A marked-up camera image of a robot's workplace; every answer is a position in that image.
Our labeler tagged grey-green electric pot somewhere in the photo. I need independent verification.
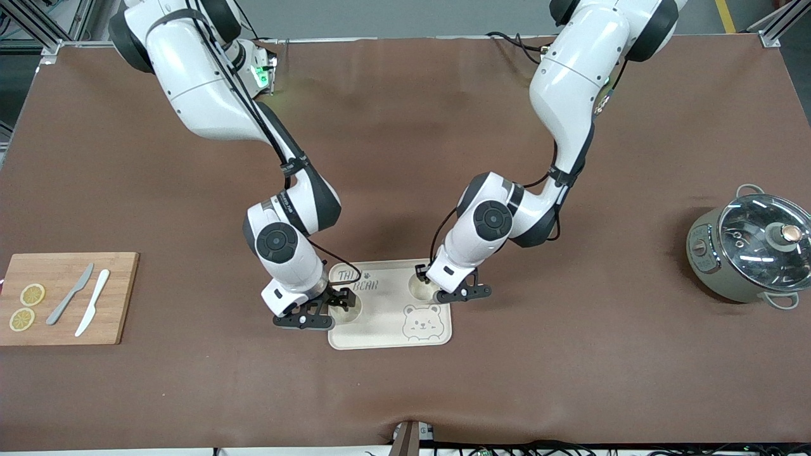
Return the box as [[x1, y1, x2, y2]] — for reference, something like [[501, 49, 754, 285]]
[[686, 184, 811, 311]]

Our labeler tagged grey plastic knife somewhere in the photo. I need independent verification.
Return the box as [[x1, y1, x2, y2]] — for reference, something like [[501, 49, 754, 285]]
[[46, 262, 95, 326]]

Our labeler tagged cream bear print tray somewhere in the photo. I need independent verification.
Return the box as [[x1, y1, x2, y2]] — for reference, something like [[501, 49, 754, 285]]
[[328, 258, 453, 350]]

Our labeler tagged glass pot lid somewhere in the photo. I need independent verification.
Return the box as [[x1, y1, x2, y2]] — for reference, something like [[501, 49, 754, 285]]
[[718, 193, 811, 292]]

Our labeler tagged white IKEA cup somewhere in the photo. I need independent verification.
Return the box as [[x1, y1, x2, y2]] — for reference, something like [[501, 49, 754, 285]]
[[409, 274, 444, 304], [329, 294, 364, 325]]

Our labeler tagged brown table mat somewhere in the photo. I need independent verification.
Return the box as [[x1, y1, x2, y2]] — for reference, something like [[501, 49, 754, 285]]
[[0, 35, 811, 452]]

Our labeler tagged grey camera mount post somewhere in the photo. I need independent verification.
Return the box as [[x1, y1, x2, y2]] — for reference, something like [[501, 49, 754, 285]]
[[392, 420, 437, 456]]

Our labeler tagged white plastic knife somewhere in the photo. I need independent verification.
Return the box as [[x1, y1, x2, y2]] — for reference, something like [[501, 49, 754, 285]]
[[75, 269, 111, 338]]

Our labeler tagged black base cable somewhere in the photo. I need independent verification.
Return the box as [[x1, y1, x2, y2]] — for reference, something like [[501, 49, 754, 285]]
[[486, 31, 551, 65]]

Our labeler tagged bamboo cutting board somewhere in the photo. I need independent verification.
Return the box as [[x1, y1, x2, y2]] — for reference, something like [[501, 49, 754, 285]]
[[0, 252, 140, 346]]

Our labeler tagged aluminium frame profile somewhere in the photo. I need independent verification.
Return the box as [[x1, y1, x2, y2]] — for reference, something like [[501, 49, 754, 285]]
[[748, 0, 811, 48], [0, 0, 96, 58]]

